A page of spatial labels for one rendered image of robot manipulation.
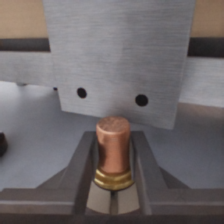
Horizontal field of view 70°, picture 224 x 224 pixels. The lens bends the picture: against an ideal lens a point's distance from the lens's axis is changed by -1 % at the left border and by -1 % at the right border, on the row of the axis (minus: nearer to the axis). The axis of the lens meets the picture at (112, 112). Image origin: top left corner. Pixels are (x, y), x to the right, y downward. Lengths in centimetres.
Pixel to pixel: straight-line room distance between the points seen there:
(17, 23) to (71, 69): 20
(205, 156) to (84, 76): 25
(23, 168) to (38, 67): 16
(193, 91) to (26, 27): 27
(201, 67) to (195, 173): 17
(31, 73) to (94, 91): 14
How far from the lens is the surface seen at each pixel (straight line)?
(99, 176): 16
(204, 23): 23
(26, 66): 28
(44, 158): 32
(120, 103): 15
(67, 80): 17
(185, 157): 31
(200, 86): 19
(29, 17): 32
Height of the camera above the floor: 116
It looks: 27 degrees up
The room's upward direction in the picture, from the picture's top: 179 degrees clockwise
